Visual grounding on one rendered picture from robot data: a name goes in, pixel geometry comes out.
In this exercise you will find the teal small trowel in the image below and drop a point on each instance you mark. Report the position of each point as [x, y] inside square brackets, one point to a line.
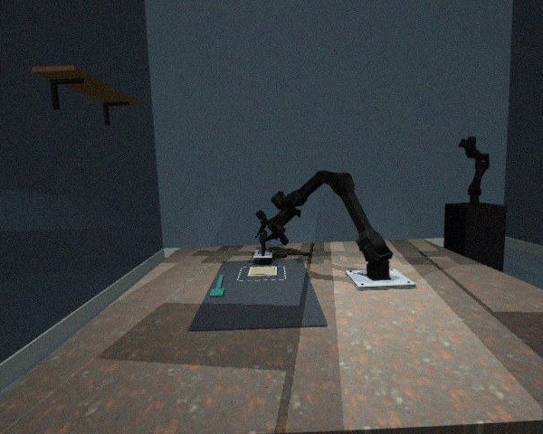
[218, 292]

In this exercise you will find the beige square tile with cream border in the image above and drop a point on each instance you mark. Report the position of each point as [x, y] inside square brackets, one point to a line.
[262, 272]

